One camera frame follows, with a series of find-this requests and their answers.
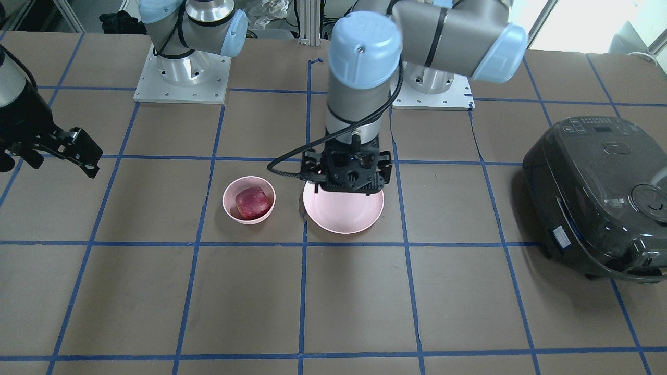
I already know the black gripper near bowl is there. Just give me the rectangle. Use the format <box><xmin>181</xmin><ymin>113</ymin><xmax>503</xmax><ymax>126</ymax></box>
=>
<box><xmin>1</xmin><ymin>89</ymin><xmax>103</xmax><ymax>178</ymax></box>

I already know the black gripper over plate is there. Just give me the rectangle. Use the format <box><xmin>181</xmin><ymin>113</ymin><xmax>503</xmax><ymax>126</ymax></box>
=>
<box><xmin>300</xmin><ymin>141</ymin><xmax>392</xmax><ymax>195</ymax></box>

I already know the red apple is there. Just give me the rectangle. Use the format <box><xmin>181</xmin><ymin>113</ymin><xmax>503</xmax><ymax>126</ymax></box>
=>
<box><xmin>235</xmin><ymin>186</ymin><xmax>272</xmax><ymax>220</ymax></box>

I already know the pink bowl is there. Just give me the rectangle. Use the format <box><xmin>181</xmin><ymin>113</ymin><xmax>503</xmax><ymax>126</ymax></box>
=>
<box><xmin>221</xmin><ymin>176</ymin><xmax>276</xmax><ymax>225</ymax></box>

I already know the silver robot arm near bowl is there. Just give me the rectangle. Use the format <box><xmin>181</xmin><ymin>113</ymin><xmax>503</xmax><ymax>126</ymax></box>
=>
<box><xmin>1</xmin><ymin>1</ymin><xmax>248</xmax><ymax>178</ymax></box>

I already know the silver robot arm near plate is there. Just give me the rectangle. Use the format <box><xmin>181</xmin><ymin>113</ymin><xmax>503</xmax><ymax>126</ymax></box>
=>
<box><xmin>298</xmin><ymin>1</ymin><xmax>528</xmax><ymax>194</ymax></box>

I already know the pink plate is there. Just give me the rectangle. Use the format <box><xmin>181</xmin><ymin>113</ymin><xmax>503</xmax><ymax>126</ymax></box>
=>
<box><xmin>302</xmin><ymin>183</ymin><xmax>385</xmax><ymax>234</ymax></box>

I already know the black rice cooker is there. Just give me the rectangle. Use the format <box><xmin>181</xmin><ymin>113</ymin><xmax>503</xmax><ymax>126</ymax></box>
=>
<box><xmin>522</xmin><ymin>116</ymin><xmax>666</xmax><ymax>283</ymax></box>

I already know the robot base plate near plate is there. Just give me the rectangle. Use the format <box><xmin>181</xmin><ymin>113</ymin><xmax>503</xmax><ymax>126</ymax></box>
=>
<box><xmin>393</xmin><ymin>62</ymin><xmax>476</xmax><ymax>111</ymax></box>

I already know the aluminium frame post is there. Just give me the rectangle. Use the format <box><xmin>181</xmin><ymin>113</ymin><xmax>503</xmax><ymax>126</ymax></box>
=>
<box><xmin>294</xmin><ymin>1</ymin><xmax>323</xmax><ymax>49</ymax></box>

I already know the robot base plate near bowl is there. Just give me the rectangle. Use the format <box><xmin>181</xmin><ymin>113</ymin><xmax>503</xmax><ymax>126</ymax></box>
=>
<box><xmin>133</xmin><ymin>46</ymin><xmax>232</xmax><ymax>105</ymax></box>

